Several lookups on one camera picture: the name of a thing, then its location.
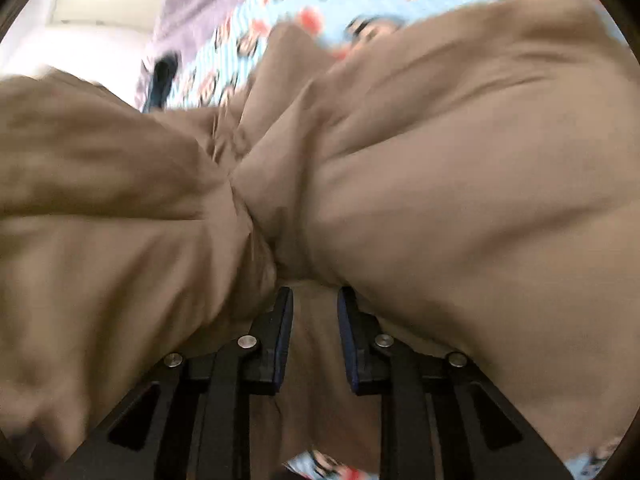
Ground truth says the dark teal garment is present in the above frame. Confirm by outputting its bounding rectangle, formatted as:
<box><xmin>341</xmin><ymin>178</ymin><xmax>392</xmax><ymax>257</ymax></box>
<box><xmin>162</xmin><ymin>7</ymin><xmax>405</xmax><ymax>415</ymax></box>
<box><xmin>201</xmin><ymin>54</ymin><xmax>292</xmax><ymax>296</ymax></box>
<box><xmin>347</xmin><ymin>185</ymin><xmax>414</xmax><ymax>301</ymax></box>
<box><xmin>142</xmin><ymin>51</ymin><xmax>182</xmax><ymax>113</ymax></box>

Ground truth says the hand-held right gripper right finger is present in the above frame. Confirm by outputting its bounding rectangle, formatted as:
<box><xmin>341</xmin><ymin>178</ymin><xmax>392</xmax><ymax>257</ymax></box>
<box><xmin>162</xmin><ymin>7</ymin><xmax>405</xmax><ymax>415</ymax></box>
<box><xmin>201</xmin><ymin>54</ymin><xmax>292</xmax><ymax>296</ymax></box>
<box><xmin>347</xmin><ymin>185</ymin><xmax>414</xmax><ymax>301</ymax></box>
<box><xmin>337</xmin><ymin>287</ymin><xmax>576</xmax><ymax>480</ymax></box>

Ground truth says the purple blanket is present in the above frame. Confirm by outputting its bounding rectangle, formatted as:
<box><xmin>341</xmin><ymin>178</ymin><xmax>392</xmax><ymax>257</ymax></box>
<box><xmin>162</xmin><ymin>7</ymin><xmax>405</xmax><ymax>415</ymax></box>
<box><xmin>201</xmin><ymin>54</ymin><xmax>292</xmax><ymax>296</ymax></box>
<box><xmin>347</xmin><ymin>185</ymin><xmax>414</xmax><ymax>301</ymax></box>
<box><xmin>136</xmin><ymin>0</ymin><xmax>296</xmax><ymax>107</ymax></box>

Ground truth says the tan puffer jacket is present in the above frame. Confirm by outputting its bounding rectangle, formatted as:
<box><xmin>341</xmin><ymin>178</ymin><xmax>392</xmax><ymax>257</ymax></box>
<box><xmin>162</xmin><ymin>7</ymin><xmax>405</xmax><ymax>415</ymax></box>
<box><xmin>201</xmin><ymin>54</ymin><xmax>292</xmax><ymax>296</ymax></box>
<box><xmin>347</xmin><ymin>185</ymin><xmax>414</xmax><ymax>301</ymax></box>
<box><xmin>0</xmin><ymin>0</ymin><xmax>636</xmax><ymax>480</ymax></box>

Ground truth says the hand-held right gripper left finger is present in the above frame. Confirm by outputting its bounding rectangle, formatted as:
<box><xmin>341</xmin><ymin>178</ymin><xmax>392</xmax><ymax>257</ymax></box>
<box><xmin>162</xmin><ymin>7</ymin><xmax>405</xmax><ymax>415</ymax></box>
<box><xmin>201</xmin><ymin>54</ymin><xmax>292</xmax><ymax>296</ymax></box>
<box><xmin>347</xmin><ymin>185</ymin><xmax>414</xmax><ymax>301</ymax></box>
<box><xmin>50</xmin><ymin>287</ymin><xmax>295</xmax><ymax>480</ymax></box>

